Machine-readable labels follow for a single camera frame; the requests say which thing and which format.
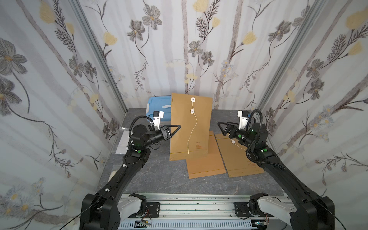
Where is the kraft file bag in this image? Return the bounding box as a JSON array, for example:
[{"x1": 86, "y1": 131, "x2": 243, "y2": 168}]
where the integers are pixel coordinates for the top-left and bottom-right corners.
[
  {"x1": 215, "y1": 134, "x2": 264, "y2": 178},
  {"x1": 186, "y1": 131, "x2": 226, "y2": 179},
  {"x1": 170, "y1": 93, "x2": 212, "y2": 161}
]

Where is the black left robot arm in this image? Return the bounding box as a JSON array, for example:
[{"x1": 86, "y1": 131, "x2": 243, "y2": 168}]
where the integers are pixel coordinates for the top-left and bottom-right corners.
[{"x1": 78, "y1": 116, "x2": 181, "y2": 230}]

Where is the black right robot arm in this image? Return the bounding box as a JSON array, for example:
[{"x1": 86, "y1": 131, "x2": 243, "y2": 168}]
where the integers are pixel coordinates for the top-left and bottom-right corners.
[{"x1": 217, "y1": 109, "x2": 339, "y2": 230}]

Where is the clear plastic zip bag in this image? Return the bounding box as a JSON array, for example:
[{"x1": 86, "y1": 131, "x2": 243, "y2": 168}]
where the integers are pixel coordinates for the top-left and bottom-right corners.
[{"x1": 115, "y1": 127, "x2": 130, "y2": 155}]

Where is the blue lid storage box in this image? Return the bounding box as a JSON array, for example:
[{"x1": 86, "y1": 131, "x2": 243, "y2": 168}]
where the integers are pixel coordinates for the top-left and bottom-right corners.
[{"x1": 146, "y1": 96, "x2": 172, "y2": 121}]

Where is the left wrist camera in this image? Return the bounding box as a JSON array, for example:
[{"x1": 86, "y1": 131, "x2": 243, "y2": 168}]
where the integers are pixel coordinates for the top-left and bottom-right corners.
[{"x1": 152, "y1": 111, "x2": 164, "y2": 130}]

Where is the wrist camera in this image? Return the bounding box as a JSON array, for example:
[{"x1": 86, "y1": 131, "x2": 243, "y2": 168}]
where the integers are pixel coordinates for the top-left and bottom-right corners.
[
  {"x1": 152, "y1": 111, "x2": 164, "y2": 130},
  {"x1": 238, "y1": 110, "x2": 251, "y2": 129}
]

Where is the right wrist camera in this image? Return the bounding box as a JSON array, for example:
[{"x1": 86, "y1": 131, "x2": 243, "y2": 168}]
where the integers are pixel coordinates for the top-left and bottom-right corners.
[{"x1": 238, "y1": 110, "x2": 251, "y2": 129}]

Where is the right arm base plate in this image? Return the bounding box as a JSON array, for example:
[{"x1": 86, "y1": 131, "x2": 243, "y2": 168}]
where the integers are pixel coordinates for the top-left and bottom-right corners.
[{"x1": 234, "y1": 202, "x2": 251, "y2": 219}]

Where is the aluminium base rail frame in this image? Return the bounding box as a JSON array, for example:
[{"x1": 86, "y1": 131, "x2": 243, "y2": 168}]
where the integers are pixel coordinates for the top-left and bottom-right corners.
[{"x1": 77, "y1": 192, "x2": 317, "y2": 230}]

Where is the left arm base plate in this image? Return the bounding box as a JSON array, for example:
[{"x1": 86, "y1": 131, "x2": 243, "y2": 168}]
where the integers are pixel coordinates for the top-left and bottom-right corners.
[{"x1": 144, "y1": 202, "x2": 161, "y2": 218}]

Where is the white slotted cable duct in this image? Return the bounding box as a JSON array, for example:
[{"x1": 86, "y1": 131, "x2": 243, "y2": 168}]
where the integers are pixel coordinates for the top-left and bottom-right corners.
[{"x1": 118, "y1": 219, "x2": 257, "y2": 230}]

